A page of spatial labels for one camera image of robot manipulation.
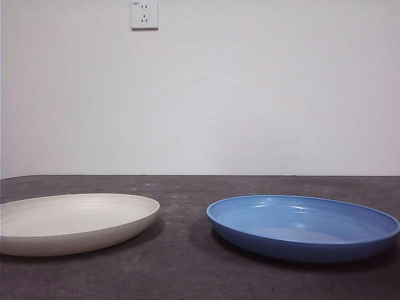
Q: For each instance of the white wall socket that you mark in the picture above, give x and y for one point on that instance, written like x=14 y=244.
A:
x=144 y=15

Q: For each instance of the blue round plate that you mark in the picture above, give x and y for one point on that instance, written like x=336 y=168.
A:
x=297 y=247

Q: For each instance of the white round plate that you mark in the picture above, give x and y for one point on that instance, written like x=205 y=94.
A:
x=78 y=225

